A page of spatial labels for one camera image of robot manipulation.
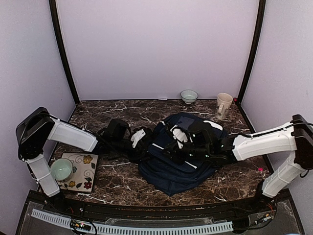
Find navy blue student backpack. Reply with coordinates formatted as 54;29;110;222
138;113;228;196

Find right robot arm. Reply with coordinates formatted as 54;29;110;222
162;115;313;212

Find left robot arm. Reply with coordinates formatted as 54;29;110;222
15;107;152;213

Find floral square plate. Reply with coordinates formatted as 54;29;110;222
59;153;98;193

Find small green bowl at back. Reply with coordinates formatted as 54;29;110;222
180;90;199;104

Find cream ceramic mug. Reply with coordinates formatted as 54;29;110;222
215;93;233;120

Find green bowl on plate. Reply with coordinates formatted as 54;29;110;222
50;158;73;182

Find small circuit board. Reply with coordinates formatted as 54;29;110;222
70;220;91;231

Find white slotted cable duct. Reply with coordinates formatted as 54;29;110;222
31;209;233;235

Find black front rail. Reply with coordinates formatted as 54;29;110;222
29;189;291;222

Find left black frame post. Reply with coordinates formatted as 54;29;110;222
48;0;80;106

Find black frame post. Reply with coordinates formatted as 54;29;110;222
237;0;267;103
48;0;80;106

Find right black frame post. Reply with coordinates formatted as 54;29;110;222
237;0;267;103

